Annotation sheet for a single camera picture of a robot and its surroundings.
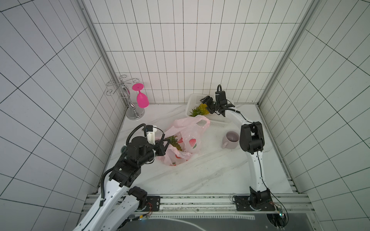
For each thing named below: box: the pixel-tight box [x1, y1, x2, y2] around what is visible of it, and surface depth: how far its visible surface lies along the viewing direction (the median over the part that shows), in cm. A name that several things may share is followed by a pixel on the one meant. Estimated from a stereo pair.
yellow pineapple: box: [188, 103, 210, 117], surface depth 108 cm
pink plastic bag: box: [157, 115, 211, 167], surface depth 84 cm
